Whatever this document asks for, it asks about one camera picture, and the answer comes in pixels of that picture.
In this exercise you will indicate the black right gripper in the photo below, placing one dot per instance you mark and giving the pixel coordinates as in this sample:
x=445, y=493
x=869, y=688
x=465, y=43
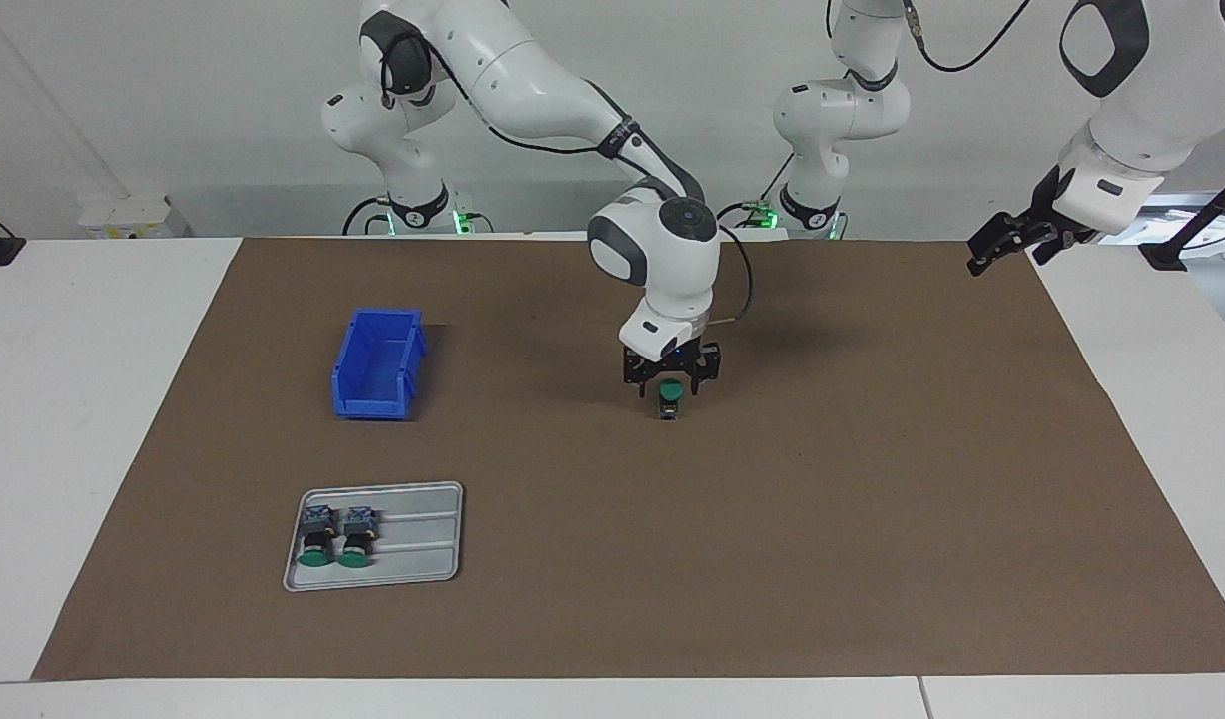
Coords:
x=684, y=362

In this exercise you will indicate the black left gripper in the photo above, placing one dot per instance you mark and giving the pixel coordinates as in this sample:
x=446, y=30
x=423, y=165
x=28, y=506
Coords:
x=1043, y=215

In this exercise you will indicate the green push button switch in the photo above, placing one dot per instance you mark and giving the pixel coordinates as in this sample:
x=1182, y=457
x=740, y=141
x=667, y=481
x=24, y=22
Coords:
x=357, y=544
x=315, y=544
x=670, y=390

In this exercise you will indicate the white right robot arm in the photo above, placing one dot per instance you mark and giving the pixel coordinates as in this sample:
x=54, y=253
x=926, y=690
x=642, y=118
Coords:
x=662, y=260

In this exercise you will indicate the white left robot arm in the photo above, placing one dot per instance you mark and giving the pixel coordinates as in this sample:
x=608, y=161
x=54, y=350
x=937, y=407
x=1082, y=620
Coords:
x=832, y=110

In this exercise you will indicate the white plastic packaging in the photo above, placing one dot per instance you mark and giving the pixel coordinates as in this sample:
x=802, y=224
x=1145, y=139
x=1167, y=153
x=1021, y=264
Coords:
x=1156, y=225

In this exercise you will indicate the brown paper table mat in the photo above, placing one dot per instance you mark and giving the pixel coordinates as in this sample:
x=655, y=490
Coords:
x=772, y=519

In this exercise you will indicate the blue plastic storage bin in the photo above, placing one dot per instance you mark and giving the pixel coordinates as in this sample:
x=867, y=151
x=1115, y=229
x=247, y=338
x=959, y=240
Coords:
x=372, y=401

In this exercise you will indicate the silver metal tray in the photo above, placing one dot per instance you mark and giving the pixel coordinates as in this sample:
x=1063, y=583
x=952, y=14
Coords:
x=422, y=559

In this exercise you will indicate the white power strip box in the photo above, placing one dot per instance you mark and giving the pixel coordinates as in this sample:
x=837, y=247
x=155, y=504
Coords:
x=133, y=218

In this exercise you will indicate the black camera stand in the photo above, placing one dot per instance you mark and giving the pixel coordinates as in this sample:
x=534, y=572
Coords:
x=1196, y=232

